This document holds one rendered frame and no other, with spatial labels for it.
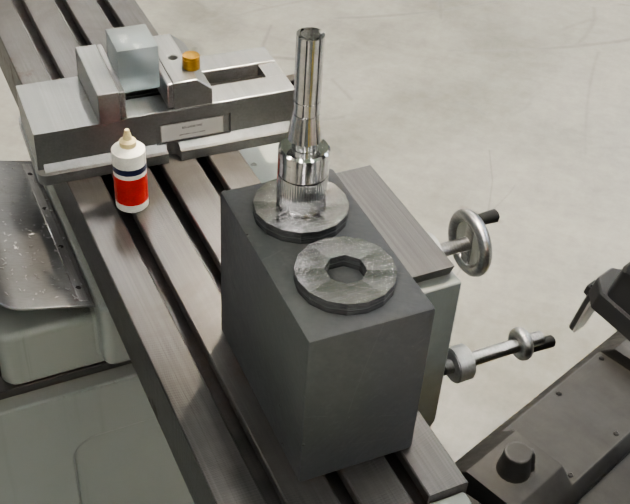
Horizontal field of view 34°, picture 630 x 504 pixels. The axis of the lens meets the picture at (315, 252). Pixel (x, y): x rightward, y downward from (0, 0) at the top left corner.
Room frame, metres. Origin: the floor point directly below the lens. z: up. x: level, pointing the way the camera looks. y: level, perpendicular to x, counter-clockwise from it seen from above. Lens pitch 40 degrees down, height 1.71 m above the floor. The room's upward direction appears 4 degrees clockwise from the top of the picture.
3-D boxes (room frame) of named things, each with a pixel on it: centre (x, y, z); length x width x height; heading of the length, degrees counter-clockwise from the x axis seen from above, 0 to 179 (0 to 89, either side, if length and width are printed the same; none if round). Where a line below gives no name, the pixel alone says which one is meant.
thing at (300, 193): (0.77, 0.02, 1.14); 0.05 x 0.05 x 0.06
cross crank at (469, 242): (1.33, -0.22, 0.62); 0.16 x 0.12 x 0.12; 117
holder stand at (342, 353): (0.73, -0.01, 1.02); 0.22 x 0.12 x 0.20; 26
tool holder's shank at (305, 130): (0.77, 0.02, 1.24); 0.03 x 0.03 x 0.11
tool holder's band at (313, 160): (0.77, 0.02, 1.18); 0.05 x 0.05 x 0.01
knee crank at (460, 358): (1.22, -0.32, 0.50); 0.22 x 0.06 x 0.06; 117
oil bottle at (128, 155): (1.01, 0.23, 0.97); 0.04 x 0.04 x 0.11
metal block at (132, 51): (1.16, 0.25, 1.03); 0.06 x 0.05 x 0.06; 25
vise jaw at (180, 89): (1.18, 0.20, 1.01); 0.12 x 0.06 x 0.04; 25
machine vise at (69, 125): (1.17, 0.22, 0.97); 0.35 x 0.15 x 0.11; 115
